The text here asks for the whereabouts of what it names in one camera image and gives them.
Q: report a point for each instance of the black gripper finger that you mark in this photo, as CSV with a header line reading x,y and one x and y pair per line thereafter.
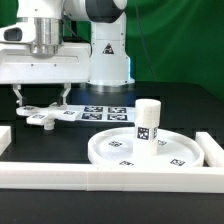
x,y
16,90
63,95

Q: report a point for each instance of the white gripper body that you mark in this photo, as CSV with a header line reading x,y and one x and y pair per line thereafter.
x,y
70,65

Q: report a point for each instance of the white cross table base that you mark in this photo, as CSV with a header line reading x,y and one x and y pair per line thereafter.
x,y
46,117

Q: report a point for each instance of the white round table top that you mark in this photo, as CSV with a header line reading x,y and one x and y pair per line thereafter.
x,y
128,146

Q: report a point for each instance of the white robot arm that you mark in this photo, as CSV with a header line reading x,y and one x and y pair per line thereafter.
x,y
66,42

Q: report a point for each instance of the white marker tag sheet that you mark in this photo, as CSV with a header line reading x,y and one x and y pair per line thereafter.
x,y
103,113

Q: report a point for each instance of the white left fence bar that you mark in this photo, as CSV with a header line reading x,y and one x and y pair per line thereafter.
x,y
5,138

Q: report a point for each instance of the white fence bar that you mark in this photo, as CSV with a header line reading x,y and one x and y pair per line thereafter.
x,y
5,138
50,176
214,154

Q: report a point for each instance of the white front fence bar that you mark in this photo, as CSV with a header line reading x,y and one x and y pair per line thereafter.
x,y
50,176

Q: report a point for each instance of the white right fence bar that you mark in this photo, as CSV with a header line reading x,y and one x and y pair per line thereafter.
x,y
214,154

